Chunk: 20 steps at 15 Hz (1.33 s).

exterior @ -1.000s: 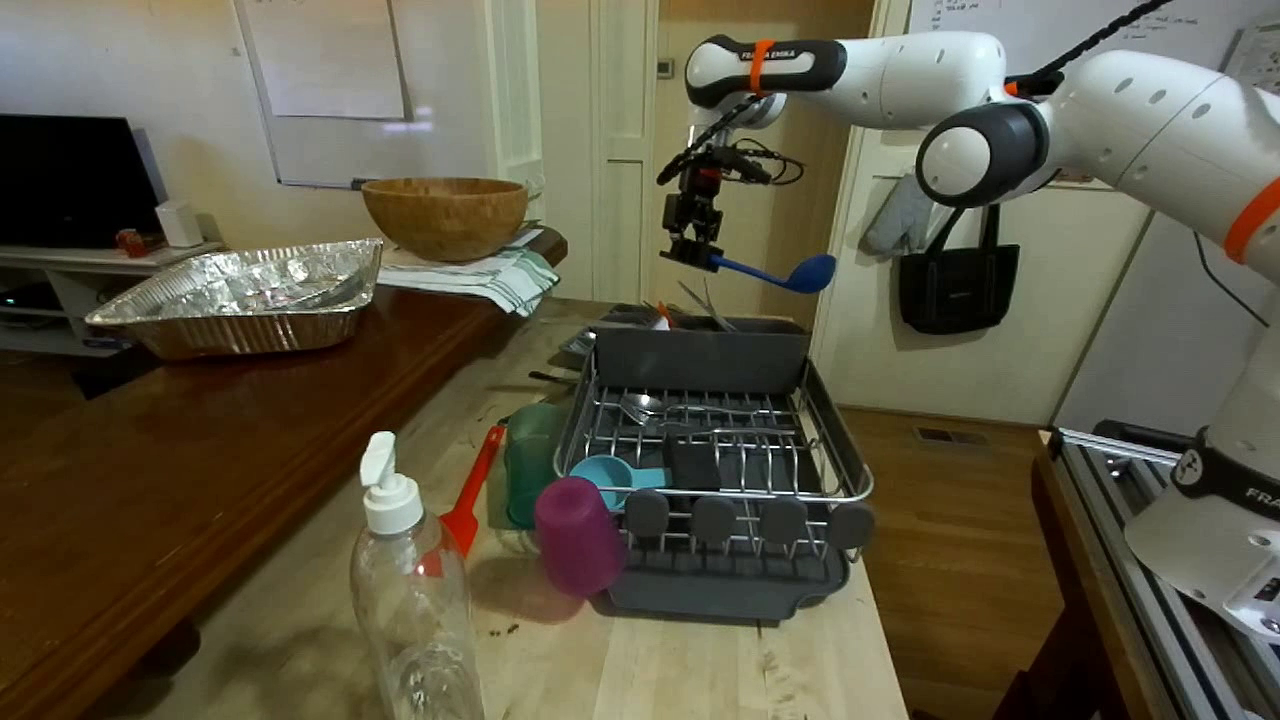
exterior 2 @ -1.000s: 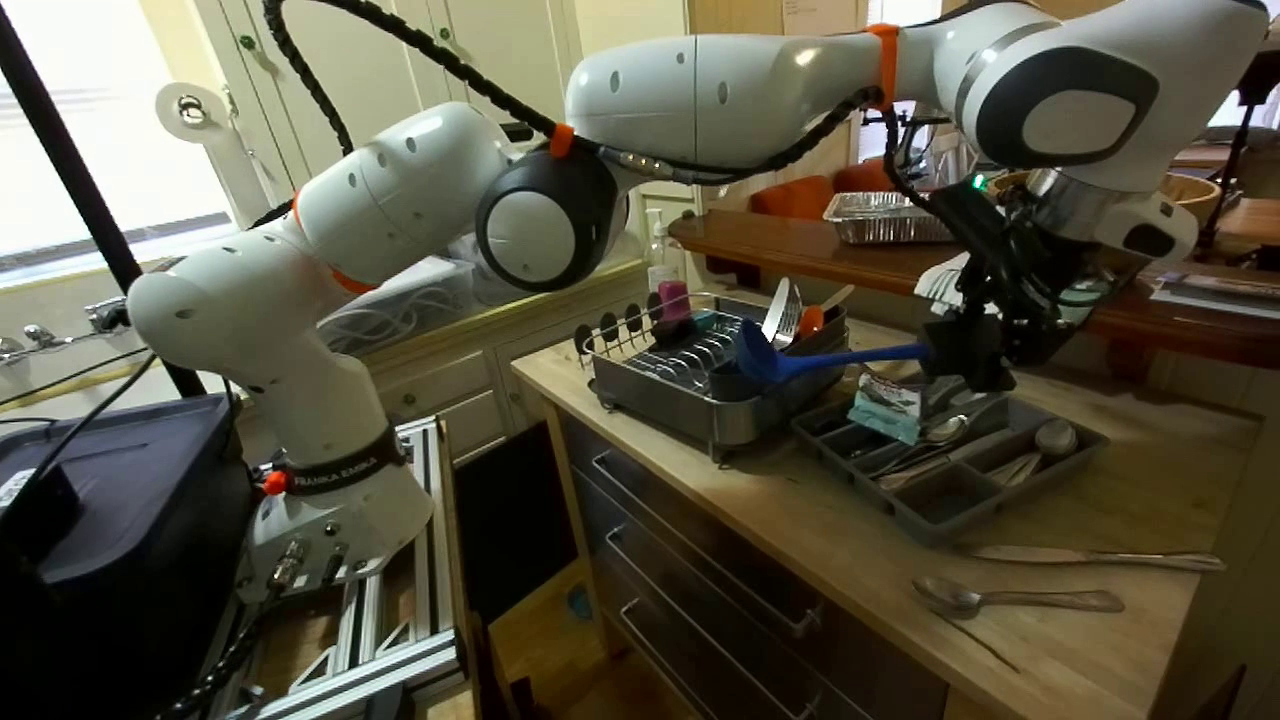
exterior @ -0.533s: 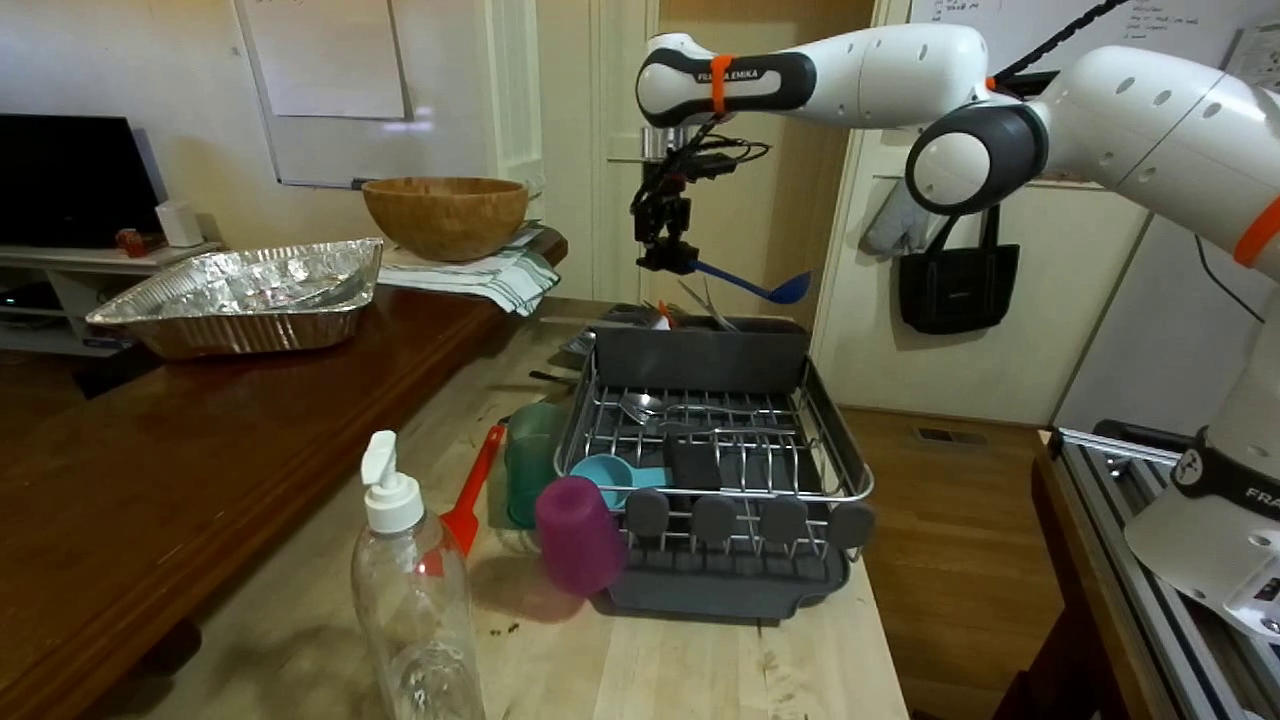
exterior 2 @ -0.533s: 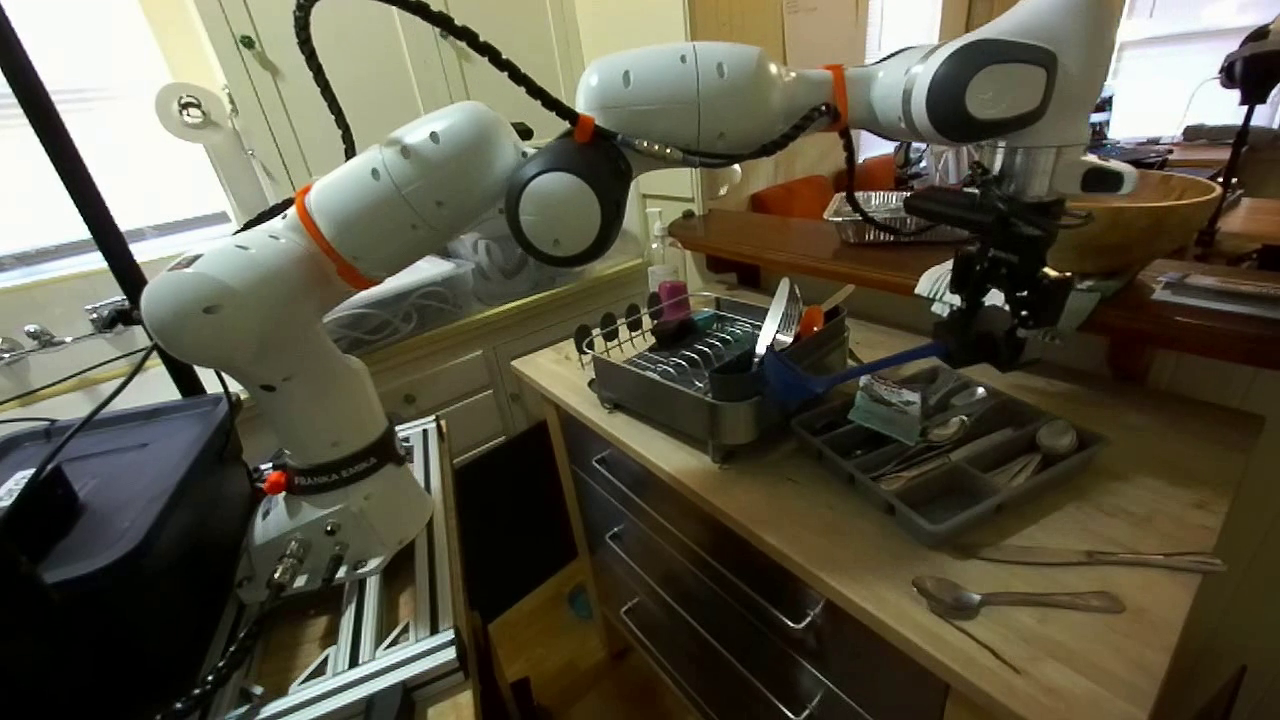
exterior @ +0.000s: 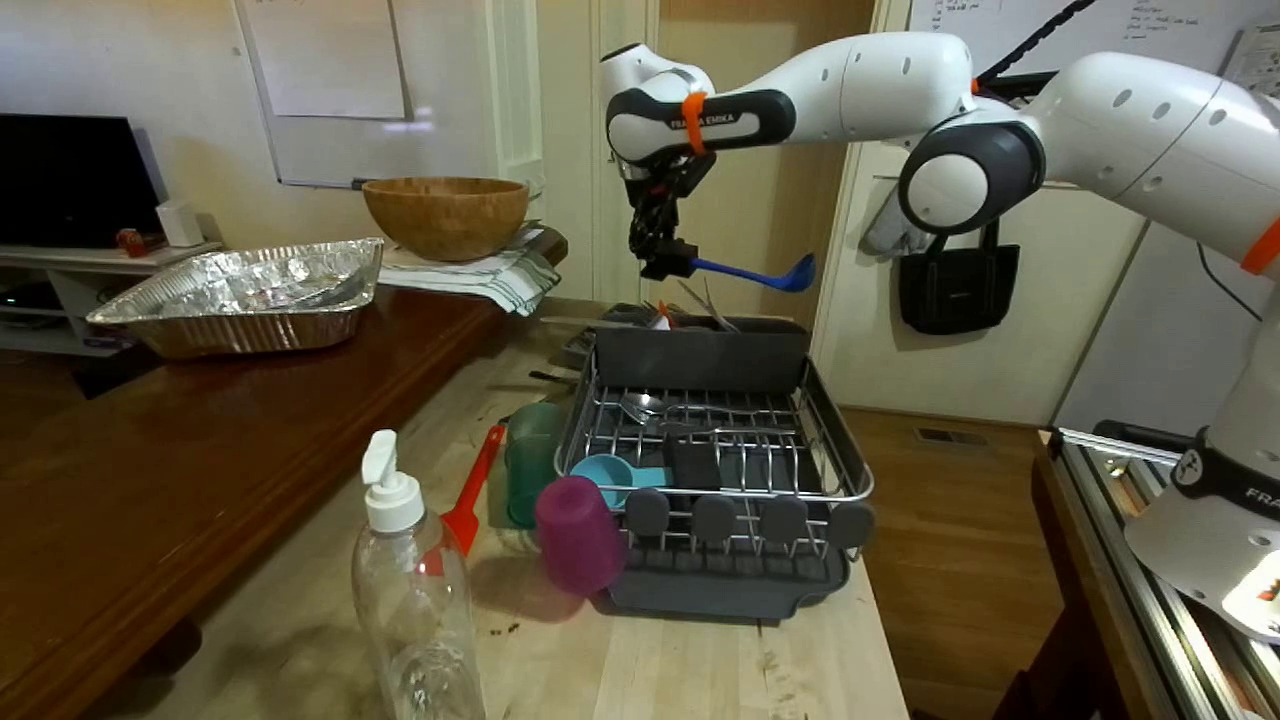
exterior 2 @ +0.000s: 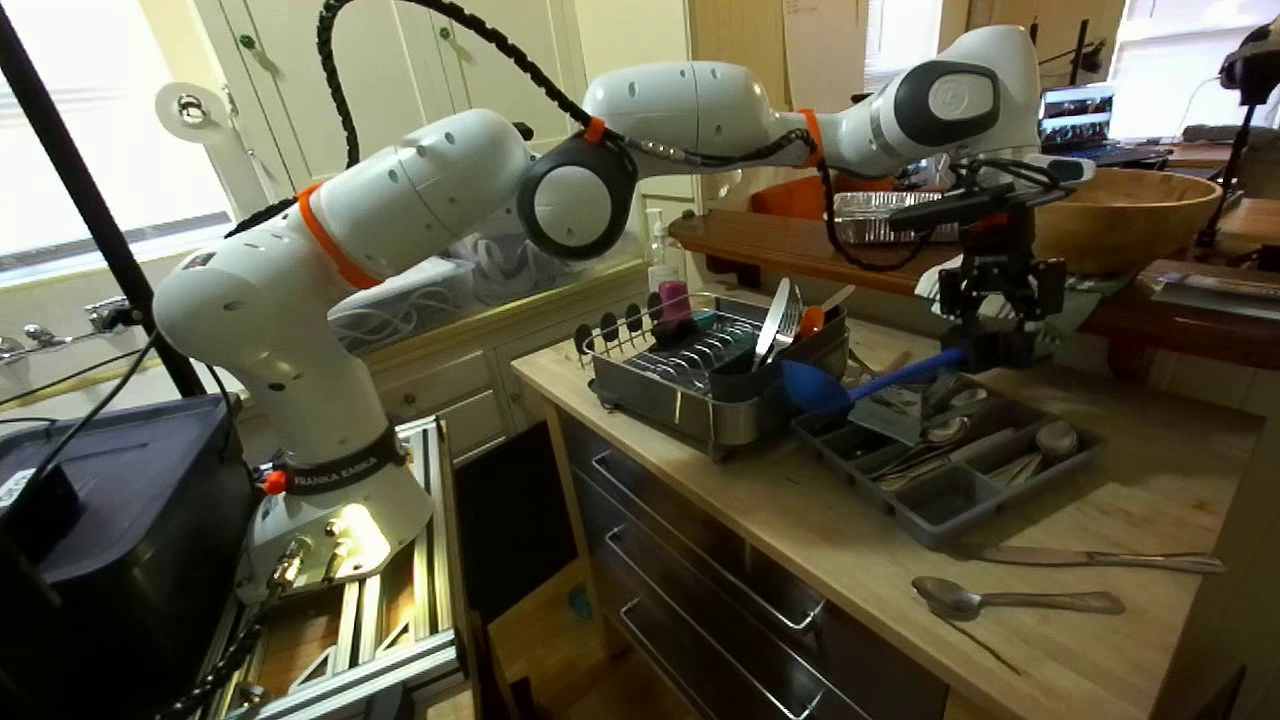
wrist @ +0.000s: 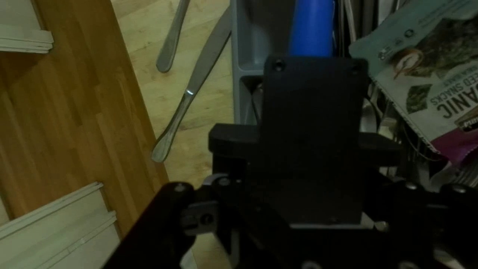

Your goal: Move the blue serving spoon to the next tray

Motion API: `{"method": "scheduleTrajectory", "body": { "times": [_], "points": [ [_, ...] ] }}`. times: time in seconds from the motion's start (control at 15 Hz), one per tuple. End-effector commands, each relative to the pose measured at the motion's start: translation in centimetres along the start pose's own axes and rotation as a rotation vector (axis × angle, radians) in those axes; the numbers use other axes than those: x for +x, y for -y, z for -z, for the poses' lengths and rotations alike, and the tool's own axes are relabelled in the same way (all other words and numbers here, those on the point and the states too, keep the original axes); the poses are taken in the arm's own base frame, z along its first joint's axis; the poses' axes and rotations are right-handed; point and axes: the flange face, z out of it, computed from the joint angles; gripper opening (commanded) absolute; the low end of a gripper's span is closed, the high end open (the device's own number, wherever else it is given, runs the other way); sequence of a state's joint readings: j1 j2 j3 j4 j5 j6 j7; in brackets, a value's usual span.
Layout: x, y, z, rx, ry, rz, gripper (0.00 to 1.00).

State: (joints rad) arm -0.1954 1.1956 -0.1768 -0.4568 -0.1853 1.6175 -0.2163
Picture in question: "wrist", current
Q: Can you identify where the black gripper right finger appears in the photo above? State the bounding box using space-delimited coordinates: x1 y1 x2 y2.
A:
358 131 478 269

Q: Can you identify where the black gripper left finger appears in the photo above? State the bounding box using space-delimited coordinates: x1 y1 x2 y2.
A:
103 124 264 269

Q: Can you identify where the blue serving spoon black handle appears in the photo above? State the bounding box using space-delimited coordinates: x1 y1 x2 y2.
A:
258 0 372 227

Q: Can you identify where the large silver spoon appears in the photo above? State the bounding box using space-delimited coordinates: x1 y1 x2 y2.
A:
155 0 193 75

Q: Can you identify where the grey cutlery tray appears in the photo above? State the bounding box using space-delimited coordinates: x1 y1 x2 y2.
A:
230 0 478 191

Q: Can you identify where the teal seaweed snack packet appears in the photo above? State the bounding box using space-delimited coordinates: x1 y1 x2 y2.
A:
348 0 478 170

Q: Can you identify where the silver table knife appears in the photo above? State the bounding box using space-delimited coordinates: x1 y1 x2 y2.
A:
151 3 236 166

